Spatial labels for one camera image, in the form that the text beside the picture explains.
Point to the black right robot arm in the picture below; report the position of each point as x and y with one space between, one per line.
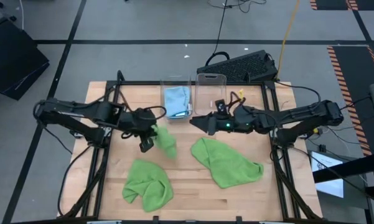
298 113

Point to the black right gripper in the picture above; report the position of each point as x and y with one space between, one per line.
236 121

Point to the black hazard striped mat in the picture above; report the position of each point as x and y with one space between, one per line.
354 87
333 3

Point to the black metal beam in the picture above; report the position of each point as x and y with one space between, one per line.
345 169

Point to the silver aluminium extrusion bar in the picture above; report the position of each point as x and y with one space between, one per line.
104 222
277 222

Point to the black floor platform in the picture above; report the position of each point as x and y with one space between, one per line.
12 59

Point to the white arm base bracket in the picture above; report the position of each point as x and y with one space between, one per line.
275 133
107 131

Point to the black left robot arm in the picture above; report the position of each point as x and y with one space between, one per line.
81 112

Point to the black perforated computer tower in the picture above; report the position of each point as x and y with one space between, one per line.
236 67

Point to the clear plastic bin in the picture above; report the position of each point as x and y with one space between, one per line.
162 93
210 90

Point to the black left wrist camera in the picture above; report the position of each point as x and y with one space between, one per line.
146 144

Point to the small black edge bracket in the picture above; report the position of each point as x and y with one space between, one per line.
239 219
155 219

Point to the green microfiber towel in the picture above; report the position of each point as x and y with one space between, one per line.
146 186
227 165
166 141

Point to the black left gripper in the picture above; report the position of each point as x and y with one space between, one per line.
140 121

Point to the black metal table frame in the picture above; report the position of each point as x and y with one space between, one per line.
133 83

